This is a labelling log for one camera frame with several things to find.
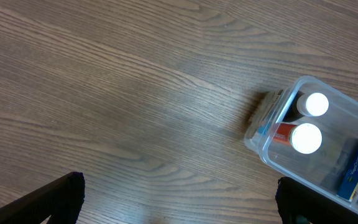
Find clear plastic container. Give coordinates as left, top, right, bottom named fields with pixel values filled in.
left=244, top=77, right=358, bottom=214

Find orange bottle white cap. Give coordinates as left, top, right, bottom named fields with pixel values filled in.
left=273, top=123, right=323, bottom=154

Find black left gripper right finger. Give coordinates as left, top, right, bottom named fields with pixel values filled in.
left=275, top=177, right=358, bottom=224

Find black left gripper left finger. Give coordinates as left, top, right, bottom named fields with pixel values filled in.
left=0, top=172, right=85, bottom=224

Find black bottle white cap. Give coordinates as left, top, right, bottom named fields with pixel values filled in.
left=283, top=91, right=329, bottom=123

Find blue yellow VapoDrops box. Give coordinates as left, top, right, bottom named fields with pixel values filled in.
left=337, top=144, right=358, bottom=200

